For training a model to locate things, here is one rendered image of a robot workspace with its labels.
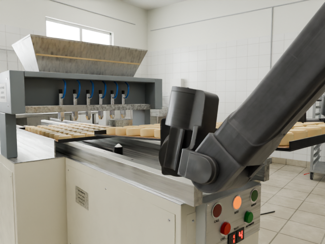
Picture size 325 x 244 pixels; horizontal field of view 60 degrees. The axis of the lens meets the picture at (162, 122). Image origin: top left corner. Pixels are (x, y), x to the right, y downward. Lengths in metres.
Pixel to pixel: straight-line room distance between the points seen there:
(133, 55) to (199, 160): 1.13
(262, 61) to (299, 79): 4.79
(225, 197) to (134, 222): 0.27
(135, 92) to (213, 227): 0.94
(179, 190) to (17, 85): 0.74
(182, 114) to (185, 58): 5.44
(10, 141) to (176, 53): 4.98
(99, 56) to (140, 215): 0.79
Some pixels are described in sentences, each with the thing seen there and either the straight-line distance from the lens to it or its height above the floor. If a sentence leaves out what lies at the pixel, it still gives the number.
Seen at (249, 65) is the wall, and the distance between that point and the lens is 5.18.
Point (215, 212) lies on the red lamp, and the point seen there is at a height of 0.81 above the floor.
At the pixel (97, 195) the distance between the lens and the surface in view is 1.00.
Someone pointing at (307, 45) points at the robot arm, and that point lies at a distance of 0.33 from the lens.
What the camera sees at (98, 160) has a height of 0.87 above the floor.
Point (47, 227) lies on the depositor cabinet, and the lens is 1.30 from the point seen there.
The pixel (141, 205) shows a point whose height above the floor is 0.79.
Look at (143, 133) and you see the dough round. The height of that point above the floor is 0.99.
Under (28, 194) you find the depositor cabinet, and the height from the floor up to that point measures 0.71.
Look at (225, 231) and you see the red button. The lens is 0.75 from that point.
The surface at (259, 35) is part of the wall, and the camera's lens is 5.20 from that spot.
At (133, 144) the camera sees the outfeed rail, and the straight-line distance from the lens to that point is 1.32.
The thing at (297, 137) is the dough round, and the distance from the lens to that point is 0.54.
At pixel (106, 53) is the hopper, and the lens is 1.36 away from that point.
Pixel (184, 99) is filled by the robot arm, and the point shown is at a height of 1.08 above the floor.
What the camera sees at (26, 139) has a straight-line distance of 1.60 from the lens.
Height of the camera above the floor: 1.08
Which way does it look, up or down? 5 degrees down
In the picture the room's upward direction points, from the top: straight up
